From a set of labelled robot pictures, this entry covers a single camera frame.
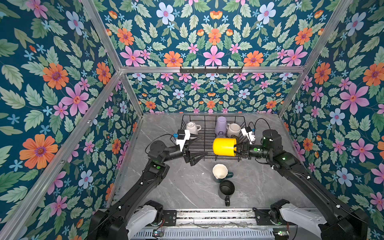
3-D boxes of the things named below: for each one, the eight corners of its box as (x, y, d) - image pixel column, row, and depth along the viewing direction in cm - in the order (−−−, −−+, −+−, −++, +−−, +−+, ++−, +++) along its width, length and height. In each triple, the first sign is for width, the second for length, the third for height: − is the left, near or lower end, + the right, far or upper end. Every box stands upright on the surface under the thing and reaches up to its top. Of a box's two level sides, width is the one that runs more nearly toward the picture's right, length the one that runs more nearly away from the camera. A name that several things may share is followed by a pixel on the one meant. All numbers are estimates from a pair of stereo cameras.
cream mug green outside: (212, 184, 86) (213, 177, 77) (211, 171, 91) (212, 163, 83) (230, 184, 86) (233, 177, 77) (229, 171, 91) (231, 163, 82)
